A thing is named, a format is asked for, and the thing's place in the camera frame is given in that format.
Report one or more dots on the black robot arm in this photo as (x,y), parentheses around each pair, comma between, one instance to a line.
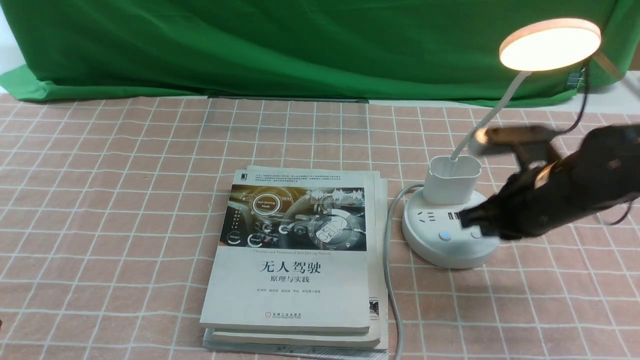
(533,147)

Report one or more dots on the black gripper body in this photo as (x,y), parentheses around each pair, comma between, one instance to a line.
(538,200)

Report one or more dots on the bottom white book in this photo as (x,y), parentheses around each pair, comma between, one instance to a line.
(384,300)

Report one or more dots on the pink checkered tablecloth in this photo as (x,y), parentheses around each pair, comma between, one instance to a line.
(111,209)

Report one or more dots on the top grey self-driving book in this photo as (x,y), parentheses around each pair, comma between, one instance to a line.
(295,280)

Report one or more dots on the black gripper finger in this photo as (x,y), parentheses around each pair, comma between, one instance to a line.
(482,216)

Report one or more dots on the green backdrop cloth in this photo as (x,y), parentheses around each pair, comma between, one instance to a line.
(445,50)

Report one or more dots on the white round desk lamp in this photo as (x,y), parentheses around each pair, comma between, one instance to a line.
(430,221)

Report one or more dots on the blue binder clip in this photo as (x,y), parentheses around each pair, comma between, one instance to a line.
(575,80)

